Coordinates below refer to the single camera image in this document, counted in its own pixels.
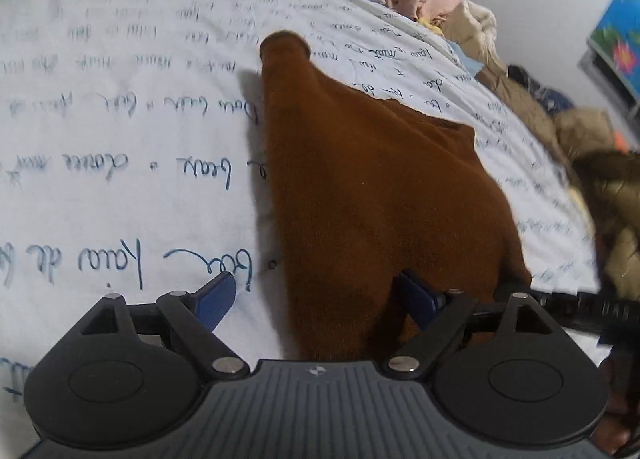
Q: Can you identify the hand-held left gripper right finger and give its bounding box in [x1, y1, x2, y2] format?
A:
[386, 270, 567, 381]

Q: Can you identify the dark patterned cloth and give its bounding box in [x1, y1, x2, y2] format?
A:
[506, 64, 577, 116]

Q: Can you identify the olive puffer jacket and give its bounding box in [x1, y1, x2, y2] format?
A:
[569, 149, 640, 302]

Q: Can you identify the brown sweater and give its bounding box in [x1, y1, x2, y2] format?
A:
[259, 30, 534, 363]

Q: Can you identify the person's right hand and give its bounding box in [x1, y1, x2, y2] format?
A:
[597, 354, 640, 457]

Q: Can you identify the beige crumpled cloth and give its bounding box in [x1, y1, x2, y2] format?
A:
[439, 0, 502, 67]

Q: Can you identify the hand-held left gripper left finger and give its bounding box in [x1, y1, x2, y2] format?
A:
[79, 270, 252, 381]

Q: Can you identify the tan jacket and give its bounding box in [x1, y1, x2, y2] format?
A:
[474, 59, 618, 162]

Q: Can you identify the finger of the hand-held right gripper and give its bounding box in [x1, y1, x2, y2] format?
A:
[494, 281, 640, 347]

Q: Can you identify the white script-printed bed sheet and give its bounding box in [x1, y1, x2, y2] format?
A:
[0, 0, 613, 445]

